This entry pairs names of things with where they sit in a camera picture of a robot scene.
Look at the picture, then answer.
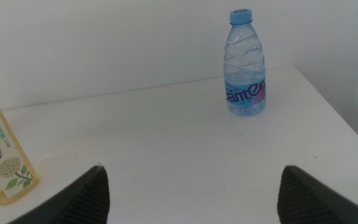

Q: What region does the yellow tea bottle white cap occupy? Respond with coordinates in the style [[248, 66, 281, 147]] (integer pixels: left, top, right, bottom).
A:
[[0, 95, 40, 205]]

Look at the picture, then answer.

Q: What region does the clear water bottle blue cap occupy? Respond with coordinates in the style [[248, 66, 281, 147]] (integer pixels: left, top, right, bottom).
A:
[[223, 8, 267, 117]]

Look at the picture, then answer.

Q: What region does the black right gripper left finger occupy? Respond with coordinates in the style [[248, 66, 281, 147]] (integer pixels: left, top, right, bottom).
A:
[[7, 165, 111, 224]]

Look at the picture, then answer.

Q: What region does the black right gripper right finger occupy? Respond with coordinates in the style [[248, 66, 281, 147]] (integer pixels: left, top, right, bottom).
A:
[[277, 165, 358, 224]]

